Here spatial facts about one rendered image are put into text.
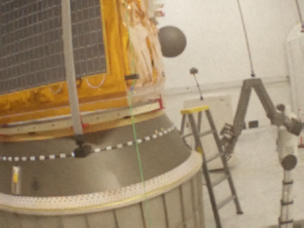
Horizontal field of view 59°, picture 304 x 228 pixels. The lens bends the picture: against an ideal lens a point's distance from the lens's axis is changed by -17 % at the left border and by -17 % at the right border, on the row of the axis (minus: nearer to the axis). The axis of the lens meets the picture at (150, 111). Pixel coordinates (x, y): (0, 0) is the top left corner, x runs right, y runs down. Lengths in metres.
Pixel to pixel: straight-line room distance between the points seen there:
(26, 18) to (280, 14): 9.53
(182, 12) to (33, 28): 8.51
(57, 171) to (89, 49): 0.82
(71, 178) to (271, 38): 9.18
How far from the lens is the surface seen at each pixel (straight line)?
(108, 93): 1.81
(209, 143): 6.09
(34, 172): 2.13
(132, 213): 2.08
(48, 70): 1.91
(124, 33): 1.85
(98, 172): 2.04
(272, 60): 10.38
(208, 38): 10.08
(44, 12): 1.99
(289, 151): 2.66
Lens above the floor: 1.84
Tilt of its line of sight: 4 degrees down
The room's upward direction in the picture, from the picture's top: 8 degrees counter-clockwise
